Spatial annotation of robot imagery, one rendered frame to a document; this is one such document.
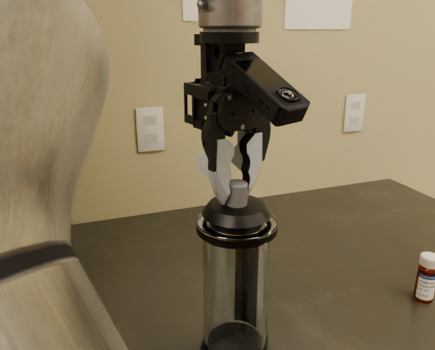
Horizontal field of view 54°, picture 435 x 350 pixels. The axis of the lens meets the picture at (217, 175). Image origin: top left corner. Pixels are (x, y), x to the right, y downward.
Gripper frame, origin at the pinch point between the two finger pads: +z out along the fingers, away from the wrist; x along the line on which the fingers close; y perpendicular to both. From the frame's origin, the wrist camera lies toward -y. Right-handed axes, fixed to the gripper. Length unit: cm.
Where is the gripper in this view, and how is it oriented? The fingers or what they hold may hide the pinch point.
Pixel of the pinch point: (237, 194)
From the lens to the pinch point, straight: 55.5
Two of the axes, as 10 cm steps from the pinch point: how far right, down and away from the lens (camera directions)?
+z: 0.0, 9.5, 3.3
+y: -5.7, -2.7, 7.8
